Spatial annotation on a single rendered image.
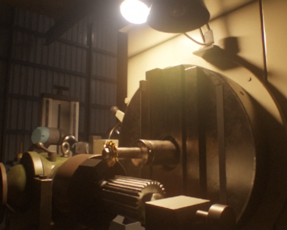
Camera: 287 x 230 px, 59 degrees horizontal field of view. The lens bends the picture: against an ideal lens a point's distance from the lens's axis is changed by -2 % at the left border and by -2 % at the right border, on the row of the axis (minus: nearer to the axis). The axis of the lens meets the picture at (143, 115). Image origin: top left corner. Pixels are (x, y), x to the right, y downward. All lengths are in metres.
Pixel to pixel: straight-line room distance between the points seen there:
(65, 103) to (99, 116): 9.41
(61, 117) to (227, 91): 1.88
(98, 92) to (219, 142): 11.35
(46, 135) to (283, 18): 1.41
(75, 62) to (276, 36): 11.14
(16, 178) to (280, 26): 0.88
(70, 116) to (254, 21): 1.88
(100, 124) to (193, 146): 11.09
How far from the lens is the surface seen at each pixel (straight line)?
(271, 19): 0.83
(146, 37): 1.16
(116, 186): 0.61
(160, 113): 0.84
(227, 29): 0.89
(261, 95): 0.76
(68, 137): 1.77
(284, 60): 0.78
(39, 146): 0.99
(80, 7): 8.76
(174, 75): 0.82
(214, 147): 0.72
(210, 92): 0.74
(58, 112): 2.40
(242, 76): 0.79
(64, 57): 11.58
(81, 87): 11.56
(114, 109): 1.18
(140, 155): 0.73
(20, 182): 0.88
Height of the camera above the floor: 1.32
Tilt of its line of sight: 7 degrees up
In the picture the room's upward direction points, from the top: straight up
